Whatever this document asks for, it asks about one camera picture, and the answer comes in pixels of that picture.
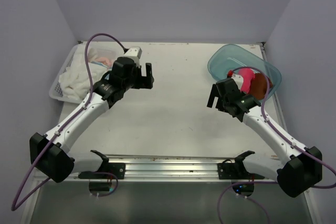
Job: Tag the pink cloth in basket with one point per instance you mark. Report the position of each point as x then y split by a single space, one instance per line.
104 59

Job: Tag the teal transparent plastic bin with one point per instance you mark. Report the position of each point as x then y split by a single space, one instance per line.
231 56

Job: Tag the brown rolled towel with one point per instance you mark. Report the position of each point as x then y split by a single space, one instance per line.
258 86

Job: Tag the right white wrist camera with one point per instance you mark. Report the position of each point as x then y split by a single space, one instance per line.
237 78

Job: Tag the white plastic laundry basket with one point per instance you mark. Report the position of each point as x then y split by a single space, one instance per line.
55 91

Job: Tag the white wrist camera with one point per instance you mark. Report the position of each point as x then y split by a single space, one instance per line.
237 78
135 54

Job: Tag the white towel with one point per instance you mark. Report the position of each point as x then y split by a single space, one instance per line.
74 82

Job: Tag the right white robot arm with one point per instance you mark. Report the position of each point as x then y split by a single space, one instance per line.
296 169

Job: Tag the aluminium mounting rail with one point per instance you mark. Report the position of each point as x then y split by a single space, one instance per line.
170 167

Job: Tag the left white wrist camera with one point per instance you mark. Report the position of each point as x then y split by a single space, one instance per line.
135 54

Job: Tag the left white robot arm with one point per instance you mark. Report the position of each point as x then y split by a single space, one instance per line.
50 153

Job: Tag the light blue patterned cloth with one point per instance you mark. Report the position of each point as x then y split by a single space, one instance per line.
103 64

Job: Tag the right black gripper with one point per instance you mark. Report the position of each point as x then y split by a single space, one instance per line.
214 93

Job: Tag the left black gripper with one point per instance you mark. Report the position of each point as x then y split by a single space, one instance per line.
144 82

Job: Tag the pink rolled towel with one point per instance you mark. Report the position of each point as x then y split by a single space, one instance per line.
247 72

